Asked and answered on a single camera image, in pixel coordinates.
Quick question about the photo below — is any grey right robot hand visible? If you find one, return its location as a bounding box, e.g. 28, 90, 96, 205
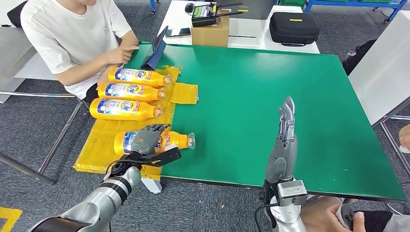
265, 96, 298, 185

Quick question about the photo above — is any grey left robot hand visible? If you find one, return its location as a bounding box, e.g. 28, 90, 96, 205
131, 124, 171, 157

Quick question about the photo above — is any person's left hand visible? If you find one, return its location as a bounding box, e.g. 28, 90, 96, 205
96, 64, 121, 90
299, 196, 366, 232

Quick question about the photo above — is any person's right hand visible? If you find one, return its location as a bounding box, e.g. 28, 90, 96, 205
398, 123, 410, 151
105, 45, 141, 65

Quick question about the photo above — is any black and white puck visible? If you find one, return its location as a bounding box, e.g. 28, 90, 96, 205
335, 203, 355, 230

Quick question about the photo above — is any orange detergent bottle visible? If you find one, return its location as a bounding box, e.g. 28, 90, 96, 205
108, 67, 174, 88
114, 130, 196, 156
97, 82, 166, 103
89, 97, 164, 122

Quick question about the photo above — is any person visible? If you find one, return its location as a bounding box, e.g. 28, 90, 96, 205
20, 0, 141, 100
299, 123, 410, 232

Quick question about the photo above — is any tablet in blue case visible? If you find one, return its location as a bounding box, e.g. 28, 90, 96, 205
141, 25, 169, 71

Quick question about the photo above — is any yellow taped cardboard sheet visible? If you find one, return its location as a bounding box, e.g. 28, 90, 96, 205
73, 65, 199, 182

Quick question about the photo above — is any black smartphone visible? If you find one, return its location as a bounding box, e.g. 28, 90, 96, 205
165, 27, 192, 38

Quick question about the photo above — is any white table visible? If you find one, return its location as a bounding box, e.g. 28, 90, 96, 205
157, 0, 320, 55

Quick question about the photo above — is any pale grey table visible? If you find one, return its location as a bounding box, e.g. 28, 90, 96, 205
348, 10, 410, 177

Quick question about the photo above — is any black antenna remote controller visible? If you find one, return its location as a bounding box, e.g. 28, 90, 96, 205
191, 2, 244, 28

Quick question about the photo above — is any brown cardboard box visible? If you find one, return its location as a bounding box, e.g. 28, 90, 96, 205
191, 9, 230, 48

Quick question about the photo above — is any stainless steel table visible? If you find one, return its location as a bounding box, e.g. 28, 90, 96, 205
0, 27, 82, 186

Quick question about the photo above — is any black backpack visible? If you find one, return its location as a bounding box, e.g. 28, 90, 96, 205
342, 39, 377, 76

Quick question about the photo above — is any black carrying case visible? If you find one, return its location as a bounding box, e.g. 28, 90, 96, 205
269, 12, 321, 46
6, 0, 29, 28

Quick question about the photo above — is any dark grey flat case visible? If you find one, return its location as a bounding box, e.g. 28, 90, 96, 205
216, 0, 277, 20

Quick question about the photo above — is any blue metal rack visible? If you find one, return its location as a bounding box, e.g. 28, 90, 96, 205
303, 0, 408, 24

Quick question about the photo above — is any green plastic crate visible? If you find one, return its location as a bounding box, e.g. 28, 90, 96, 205
278, 0, 307, 7

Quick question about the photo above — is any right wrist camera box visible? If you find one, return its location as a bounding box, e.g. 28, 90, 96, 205
276, 180, 309, 207

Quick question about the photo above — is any black cable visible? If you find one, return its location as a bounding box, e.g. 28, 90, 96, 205
254, 203, 278, 232

